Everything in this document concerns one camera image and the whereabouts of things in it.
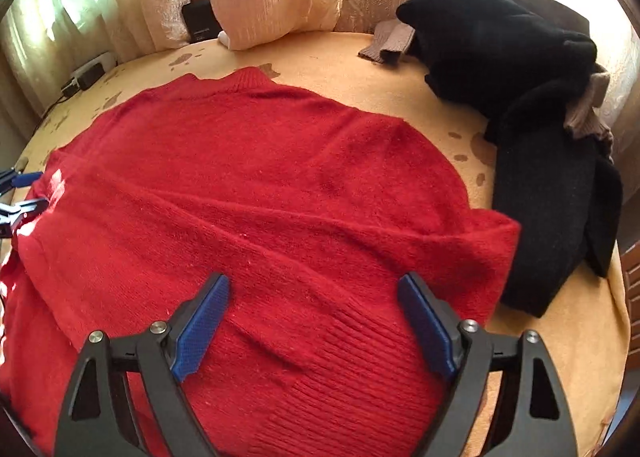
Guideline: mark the yellow paw-print blanket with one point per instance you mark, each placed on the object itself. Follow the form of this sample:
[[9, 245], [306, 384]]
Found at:
[[550, 362]]

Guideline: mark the small white cloth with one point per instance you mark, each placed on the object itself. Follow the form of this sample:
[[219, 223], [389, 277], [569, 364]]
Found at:
[[225, 39]]

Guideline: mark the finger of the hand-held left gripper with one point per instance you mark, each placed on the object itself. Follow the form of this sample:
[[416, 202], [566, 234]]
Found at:
[[25, 209], [22, 179]]

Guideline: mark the black power adapter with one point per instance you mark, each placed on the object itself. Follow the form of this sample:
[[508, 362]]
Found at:
[[89, 76]]

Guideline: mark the white power strip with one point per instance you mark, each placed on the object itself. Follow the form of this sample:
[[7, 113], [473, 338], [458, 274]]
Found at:
[[95, 62]]

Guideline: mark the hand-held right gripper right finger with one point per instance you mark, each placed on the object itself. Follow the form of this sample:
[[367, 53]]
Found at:
[[427, 329]]

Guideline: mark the black box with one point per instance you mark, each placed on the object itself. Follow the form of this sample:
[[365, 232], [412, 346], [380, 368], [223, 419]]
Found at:
[[200, 19]]

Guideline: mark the red knit sweater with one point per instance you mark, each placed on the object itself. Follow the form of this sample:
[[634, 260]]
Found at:
[[250, 197]]

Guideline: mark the brown knit garment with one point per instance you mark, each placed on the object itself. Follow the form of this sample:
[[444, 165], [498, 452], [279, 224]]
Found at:
[[385, 44]]

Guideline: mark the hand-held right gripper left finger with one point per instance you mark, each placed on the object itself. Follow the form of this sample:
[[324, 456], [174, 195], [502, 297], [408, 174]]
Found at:
[[200, 332]]

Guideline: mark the black knit garment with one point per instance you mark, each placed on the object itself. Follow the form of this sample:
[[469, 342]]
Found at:
[[500, 47]]

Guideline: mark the pale curtain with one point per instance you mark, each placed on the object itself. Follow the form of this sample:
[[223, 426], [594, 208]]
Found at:
[[65, 2]]

